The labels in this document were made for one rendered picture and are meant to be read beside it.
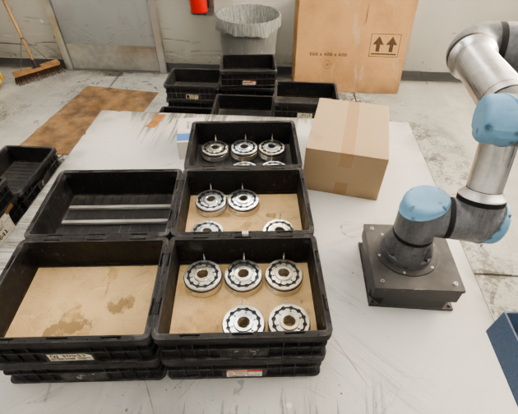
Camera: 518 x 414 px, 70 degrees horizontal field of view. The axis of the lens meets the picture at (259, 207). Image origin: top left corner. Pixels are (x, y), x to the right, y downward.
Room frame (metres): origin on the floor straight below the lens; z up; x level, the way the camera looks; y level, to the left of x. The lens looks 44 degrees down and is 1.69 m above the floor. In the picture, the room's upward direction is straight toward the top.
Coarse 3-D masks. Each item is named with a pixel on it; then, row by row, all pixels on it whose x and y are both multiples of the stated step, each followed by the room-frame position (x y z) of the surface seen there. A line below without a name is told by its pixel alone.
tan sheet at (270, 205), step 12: (192, 204) 0.91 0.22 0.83; (264, 204) 0.91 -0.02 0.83; (276, 204) 0.91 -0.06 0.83; (288, 204) 0.91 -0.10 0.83; (192, 216) 0.85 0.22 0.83; (216, 216) 0.85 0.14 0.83; (228, 216) 0.85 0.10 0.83; (252, 216) 0.85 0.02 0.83; (264, 216) 0.85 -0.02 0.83; (276, 216) 0.85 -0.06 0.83; (288, 216) 0.86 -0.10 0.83; (228, 228) 0.80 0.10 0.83; (240, 228) 0.80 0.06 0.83; (252, 228) 0.80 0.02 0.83; (300, 228) 0.80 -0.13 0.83
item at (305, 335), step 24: (192, 240) 0.66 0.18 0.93; (216, 240) 0.67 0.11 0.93; (240, 240) 0.67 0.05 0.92; (312, 240) 0.67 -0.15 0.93; (168, 264) 0.59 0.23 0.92; (168, 336) 0.39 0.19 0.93; (192, 336) 0.39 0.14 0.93; (216, 336) 0.39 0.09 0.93; (240, 336) 0.39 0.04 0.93; (264, 336) 0.39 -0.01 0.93; (288, 336) 0.39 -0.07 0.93; (312, 336) 0.39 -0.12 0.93
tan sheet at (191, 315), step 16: (224, 272) 0.63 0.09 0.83; (304, 272) 0.63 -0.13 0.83; (176, 288) 0.57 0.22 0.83; (224, 288) 0.58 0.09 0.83; (304, 288) 0.58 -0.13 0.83; (176, 304) 0.53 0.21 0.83; (192, 304) 0.53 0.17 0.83; (208, 304) 0.53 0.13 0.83; (224, 304) 0.53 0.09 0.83; (240, 304) 0.53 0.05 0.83; (256, 304) 0.53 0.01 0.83; (272, 304) 0.53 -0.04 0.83; (304, 304) 0.53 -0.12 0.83; (176, 320) 0.48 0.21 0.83; (192, 320) 0.48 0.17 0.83; (208, 320) 0.48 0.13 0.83
